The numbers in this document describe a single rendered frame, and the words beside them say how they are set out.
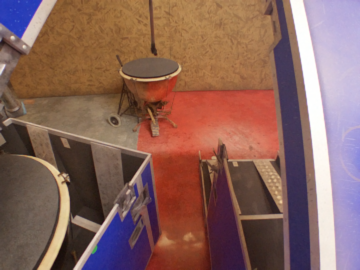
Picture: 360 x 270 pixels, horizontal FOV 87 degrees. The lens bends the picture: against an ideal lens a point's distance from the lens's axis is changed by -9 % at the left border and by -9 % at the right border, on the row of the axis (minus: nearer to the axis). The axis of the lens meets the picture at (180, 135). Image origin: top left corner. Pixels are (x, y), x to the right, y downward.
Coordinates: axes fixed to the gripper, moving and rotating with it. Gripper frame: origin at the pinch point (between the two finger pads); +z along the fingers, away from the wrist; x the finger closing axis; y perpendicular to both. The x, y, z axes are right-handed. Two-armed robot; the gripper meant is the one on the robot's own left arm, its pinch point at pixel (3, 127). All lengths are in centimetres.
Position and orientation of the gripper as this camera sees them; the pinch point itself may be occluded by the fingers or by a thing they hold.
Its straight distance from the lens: 166.6
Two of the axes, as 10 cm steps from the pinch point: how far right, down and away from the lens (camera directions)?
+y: -3.2, 7.1, -6.3
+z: 0.6, 6.8, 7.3
